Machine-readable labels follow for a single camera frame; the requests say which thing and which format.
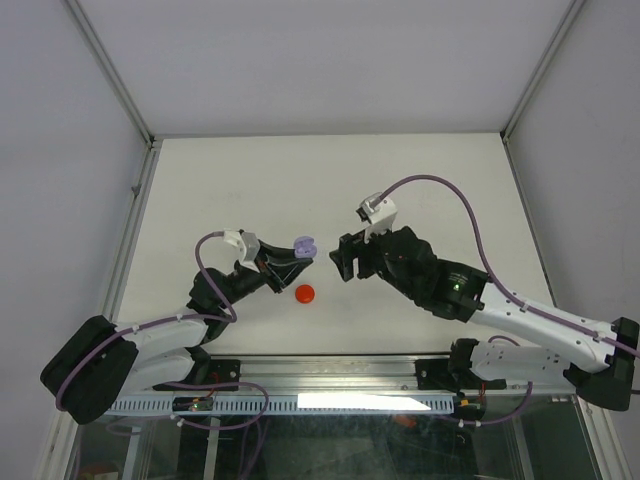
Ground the aluminium frame post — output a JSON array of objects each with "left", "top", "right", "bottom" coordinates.
[
  {"left": 59, "top": 0, "right": 154, "bottom": 146},
  {"left": 501, "top": 0, "right": 589, "bottom": 144}
]

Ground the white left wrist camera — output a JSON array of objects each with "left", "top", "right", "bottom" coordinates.
[{"left": 223, "top": 230, "right": 261, "bottom": 268}]

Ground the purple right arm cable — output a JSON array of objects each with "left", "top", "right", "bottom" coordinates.
[{"left": 379, "top": 174, "right": 640, "bottom": 429}]

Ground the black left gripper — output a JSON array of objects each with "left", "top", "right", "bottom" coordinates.
[{"left": 218, "top": 240, "right": 312, "bottom": 309}]

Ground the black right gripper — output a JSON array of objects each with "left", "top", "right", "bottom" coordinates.
[{"left": 329, "top": 218, "right": 421, "bottom": 301}]

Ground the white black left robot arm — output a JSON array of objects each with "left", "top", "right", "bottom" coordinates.
[{"left": 40, "top": 230, "right": 317, "bottom": 425}]

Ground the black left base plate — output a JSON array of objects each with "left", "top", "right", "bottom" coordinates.
[{"left": 205, "top": 358, "right": 241, "bottom": 393}]

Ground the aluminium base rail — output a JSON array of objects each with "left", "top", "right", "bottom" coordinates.
[{"left": 118, "top": 343, "right": 576, "bottom": 397}]

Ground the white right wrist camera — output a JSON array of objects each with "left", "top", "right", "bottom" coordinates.
[{"left": 356, "top": 192, "right": 398, "bottom": 243}]

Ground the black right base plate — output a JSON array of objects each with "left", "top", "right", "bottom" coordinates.
[{"left": 414, "top": 358, "right": 507, "bottom": 392}]

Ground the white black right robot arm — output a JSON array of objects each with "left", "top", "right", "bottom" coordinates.
[{"left": 329, "top": 227, "right": 639, "bottom": 411}]

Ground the aluminium frame post right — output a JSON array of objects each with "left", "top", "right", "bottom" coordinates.
[{"left": 501, "top": 0, "right": 589, "bottom": 144}]

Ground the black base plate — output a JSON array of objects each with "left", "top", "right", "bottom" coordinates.
[
  {"left": 205, "top": 358, "right": 241, "bottom": 393},
  {"left": 414, "top": 358, "right": 507, "bottom": 392}
]

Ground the aluminium frame post left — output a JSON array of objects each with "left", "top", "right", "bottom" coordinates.
[{"left": 59, "top": 0, "right": 154, "bottom": 146}]

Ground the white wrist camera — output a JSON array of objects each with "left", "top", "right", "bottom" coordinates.
[
  {"left": 356, "top": 192, "right": 398, "bottom": 243},
  {"left": 223, "top": 230, "right": 261, "bottom": 268}
]

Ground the grey slotted cable tray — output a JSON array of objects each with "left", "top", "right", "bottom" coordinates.
[{"left": 107, "top": 393, "right": 454, "bottom": 417}]

